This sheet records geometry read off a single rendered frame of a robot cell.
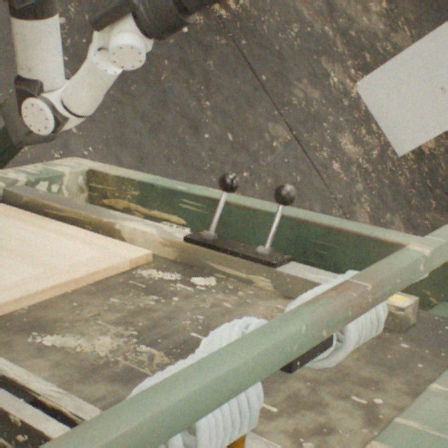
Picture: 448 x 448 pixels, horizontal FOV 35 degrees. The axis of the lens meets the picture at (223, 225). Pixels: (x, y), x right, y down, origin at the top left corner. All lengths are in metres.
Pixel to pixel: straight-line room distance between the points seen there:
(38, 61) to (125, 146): 1.79
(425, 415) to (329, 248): 0.73
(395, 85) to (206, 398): 4.56
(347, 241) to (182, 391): 1.00
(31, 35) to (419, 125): 3.74
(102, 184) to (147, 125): 1.63
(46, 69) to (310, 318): 1.09
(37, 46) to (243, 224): 0.53
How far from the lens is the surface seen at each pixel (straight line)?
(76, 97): 1.41
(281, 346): 0.41
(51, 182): 1.71
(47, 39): 1.43
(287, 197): 1.17
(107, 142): 3.15
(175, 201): 1.58
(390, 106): 4.93
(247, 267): 1.17
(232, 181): 1.23
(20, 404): 0.72
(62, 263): 1.22
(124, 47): 1.27
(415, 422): 0.66
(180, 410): 0.35
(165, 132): 3.40
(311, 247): 1.38
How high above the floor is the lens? 2.21
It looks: 41 degrees down
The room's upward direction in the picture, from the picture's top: 59 degrees clockwise
